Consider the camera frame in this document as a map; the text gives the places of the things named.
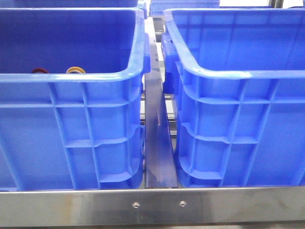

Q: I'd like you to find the yellow mushroom push button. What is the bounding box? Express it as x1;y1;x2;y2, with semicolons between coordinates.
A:
66;66;86;74

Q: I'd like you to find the red mushroom push button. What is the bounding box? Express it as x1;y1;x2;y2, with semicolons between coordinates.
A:
31;68;50;73

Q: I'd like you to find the left blue plastic bin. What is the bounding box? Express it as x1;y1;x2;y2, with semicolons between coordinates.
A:
0;8;150;192

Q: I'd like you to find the blue plastic bin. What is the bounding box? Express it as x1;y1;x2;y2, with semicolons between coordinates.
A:
162;8;305;187
0;8;150;192

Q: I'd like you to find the right blue plastic bin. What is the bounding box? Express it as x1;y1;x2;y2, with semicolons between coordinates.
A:
162;8;305;187

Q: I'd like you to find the rear centre blue crate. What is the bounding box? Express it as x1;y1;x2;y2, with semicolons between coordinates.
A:
149;0;220;16

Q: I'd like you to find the rear left blue bin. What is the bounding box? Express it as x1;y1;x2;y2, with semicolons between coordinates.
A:
0;0;147;13

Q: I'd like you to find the steel front rack rail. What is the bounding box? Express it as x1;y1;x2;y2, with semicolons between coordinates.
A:
0;187;305;227

